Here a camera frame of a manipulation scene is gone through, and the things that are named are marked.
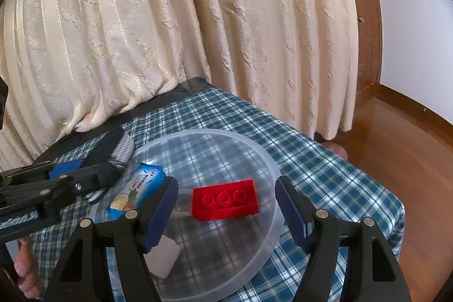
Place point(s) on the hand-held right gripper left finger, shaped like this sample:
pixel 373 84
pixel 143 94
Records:
pixel 160 213

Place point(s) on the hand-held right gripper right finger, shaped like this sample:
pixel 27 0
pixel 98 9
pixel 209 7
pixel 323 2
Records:
pixel 291 213

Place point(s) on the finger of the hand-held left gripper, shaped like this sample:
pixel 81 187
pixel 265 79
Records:
pixel 65 169
pixel 85 180

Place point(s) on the blue snack packet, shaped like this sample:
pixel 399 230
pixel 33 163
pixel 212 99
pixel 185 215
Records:
pixel 136 188

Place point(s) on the black white striped sock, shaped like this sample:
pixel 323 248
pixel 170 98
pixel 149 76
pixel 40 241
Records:
pixel 113 150

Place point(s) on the white foam block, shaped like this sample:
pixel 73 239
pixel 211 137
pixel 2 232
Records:
pixel 163 256

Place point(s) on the red building block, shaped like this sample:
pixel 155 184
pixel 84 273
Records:
pixel 224 199

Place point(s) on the clear plastic bowl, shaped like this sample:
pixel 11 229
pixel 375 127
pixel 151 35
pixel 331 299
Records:
pixel 226 252

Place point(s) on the person's left hand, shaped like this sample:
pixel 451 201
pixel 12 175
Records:
pixel 26 266

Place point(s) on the blue plaid tablecloth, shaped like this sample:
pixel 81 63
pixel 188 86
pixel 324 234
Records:
pixel 318 188

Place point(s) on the cream curtain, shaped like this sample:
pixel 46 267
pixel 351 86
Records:
pixel 177 22

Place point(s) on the brown wooden door frame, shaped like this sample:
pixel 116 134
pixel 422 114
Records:
pixel 368 40

